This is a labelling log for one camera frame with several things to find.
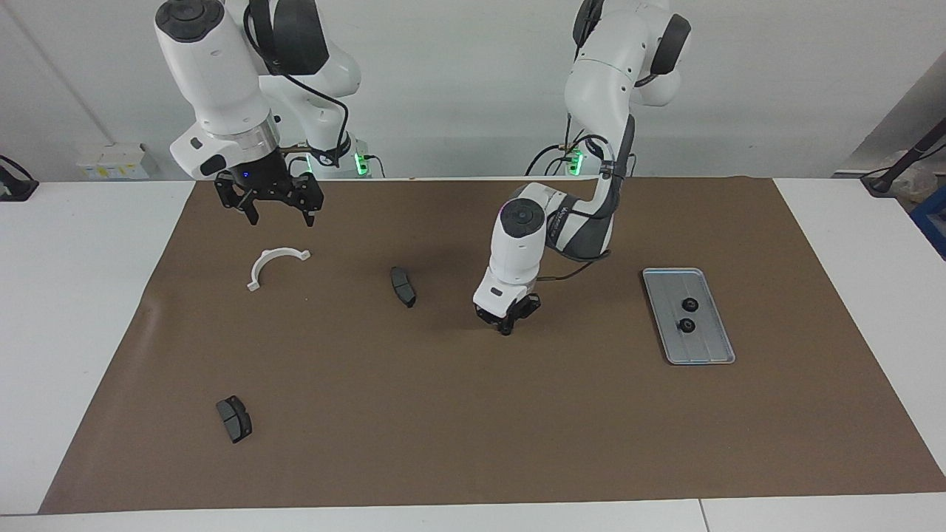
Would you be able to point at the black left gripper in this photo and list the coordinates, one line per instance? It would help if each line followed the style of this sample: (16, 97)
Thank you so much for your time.
(491, 314)

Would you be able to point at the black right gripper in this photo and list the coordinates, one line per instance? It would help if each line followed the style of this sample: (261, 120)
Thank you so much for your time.
(267, 181)

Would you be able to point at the black bearing gear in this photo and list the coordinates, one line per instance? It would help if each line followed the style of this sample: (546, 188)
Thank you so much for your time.
(689, 305)
(687, 326)

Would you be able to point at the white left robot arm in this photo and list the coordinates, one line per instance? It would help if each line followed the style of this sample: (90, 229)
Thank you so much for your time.
(517, 251)

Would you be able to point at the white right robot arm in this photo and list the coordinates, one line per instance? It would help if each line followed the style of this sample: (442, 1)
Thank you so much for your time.
(214, 66)

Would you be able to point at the silver metal tray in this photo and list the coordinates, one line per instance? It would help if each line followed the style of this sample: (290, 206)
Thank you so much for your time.
(698, 347)

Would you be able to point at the brown table mat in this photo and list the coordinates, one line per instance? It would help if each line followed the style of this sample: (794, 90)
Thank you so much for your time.
(517, 414)

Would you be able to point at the dark grey brake pad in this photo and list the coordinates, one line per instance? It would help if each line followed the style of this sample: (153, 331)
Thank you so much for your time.
(234, 420)
(403, 287)

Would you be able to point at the black clamp stand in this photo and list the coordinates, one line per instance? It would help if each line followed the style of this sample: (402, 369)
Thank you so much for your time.
(15, 183)

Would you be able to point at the black tripod leg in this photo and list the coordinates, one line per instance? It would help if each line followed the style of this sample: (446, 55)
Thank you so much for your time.
(905, 159)

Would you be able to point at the blue crate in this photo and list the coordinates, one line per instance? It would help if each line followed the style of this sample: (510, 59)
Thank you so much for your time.
(933, 218)

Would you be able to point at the white curved plastic bracket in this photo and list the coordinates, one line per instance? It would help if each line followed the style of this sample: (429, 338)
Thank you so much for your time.
(253, 284)

